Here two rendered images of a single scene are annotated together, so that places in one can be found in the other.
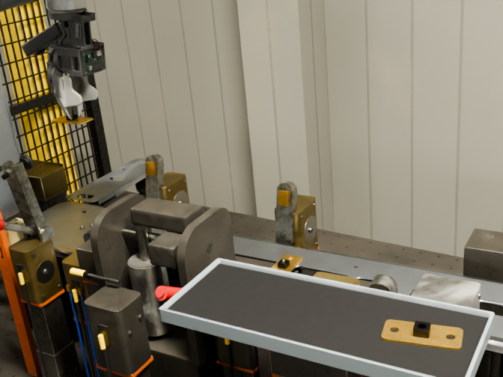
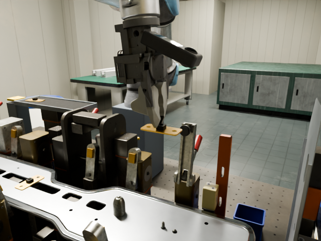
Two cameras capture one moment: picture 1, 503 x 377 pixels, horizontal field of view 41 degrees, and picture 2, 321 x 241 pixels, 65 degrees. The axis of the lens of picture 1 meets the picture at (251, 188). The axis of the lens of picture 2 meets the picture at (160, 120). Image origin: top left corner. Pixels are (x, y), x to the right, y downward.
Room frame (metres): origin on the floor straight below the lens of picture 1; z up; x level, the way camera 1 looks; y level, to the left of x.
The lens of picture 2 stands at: (1.82, 0.29, 1.43)
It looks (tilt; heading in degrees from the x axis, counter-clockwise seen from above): 18 degrees down; 174
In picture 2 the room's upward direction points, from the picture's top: straight up
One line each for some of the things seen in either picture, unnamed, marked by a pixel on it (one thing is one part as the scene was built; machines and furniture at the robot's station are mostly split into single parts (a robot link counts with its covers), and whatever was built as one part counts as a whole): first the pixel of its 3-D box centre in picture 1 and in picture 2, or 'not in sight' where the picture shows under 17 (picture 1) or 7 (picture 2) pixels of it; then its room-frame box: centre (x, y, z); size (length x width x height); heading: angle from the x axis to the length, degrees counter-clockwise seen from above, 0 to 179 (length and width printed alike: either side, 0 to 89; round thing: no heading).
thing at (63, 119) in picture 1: (72, 117); (161, 127); (1.31, 0.35, 1.25); 0.08 x 0.04 x 0.01; 58
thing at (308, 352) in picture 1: (319, 316); (55, 104); (0.67, -0.06, 1.16); 0.37 x 0.14 x 0.02; 58
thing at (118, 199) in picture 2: not in sight; (119, 207); (1.25, 0.24, 1.02); 0.03 x 0.03 x 0.07
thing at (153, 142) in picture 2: not in sight; (139, 139); (0.50, 0.31, 0.90); 0.20 x 0.20 x 0.40; 54
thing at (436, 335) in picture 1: (421, 330); (35, 99); (0.61, -0.17, 1.17); 0.08 x 0.04 x 0.01; 68
